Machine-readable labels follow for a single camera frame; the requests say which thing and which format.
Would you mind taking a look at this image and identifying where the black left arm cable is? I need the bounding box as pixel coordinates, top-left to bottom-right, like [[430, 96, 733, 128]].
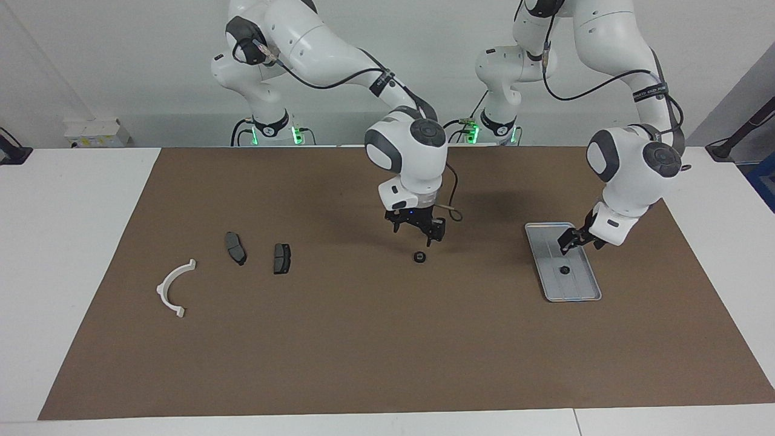
[[541, 36, 686, 159]]

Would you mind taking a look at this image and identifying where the dark grey curved brake pad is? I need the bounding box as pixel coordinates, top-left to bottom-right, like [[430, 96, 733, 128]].
[[225, 232, 248, 266]]

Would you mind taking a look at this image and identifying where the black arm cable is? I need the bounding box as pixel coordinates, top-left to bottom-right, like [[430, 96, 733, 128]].
[[541, 36, 686, 159], [233, 36, 464, 223]]

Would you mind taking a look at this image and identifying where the white box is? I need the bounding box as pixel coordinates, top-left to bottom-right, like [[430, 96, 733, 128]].
[[64, 118, 131, 148]]

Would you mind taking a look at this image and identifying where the black base cable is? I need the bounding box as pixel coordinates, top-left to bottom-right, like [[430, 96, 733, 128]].
[[230, 118, 255, 147], [445, 91, 488, 144]]

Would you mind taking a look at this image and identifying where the white curved plastic bracket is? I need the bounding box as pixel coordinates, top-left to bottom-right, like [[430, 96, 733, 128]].
[[156, 259, 197, 319]]

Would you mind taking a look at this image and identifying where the black stand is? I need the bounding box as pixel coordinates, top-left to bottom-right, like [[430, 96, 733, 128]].
[[705, 97, 775, 161]]

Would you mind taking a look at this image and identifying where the brown table mat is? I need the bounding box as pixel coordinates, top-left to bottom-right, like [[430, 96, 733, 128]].
[[38, 145, 775, 421]]

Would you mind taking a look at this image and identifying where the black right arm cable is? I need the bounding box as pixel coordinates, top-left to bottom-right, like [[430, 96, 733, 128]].
[[233, 36, 464, 223]]

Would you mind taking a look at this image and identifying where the silver metal tray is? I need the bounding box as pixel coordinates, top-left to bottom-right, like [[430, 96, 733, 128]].
[[524, 222, 603, 303]]

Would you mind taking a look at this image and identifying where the blue crate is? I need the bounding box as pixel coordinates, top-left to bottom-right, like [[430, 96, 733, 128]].
[[746, 151, 775, 213]]

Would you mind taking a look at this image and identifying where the black clamp mount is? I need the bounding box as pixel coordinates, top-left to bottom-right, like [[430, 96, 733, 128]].
[[0, 127, 33, 165]]

